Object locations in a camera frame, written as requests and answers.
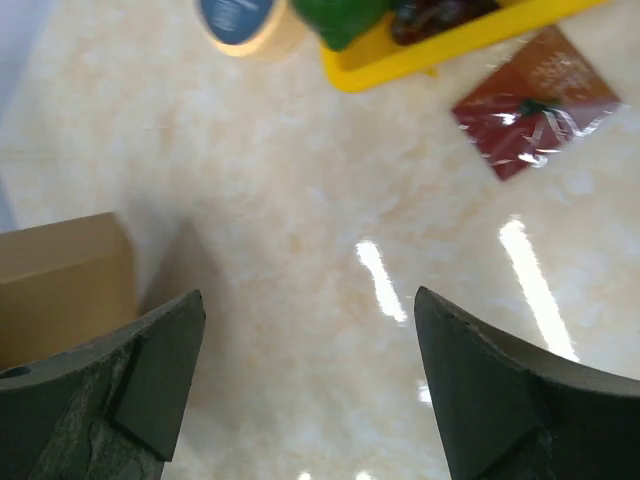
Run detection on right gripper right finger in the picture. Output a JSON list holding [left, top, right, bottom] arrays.
[[414, 287, 639, 479]]

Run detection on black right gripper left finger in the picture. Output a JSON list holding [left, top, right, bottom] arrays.
[[1, 290, 205, 479]]

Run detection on brown cardboard box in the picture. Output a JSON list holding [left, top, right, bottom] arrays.
[[1, 213, 138, 369]]

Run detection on small red packet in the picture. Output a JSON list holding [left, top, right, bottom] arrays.
[[452, 26, 622, 181]]

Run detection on yellow plastic basket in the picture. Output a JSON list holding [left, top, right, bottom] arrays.
[[321, 0, 602, 93]]

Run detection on tape roll blue label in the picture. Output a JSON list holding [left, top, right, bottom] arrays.
[[195, 0, 308, 61]]

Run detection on purple grapes bunch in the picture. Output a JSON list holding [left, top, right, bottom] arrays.
[[390, 0, 501, 46]]

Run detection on green lime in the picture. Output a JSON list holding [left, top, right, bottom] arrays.
[[291, 0, 391, 52]]

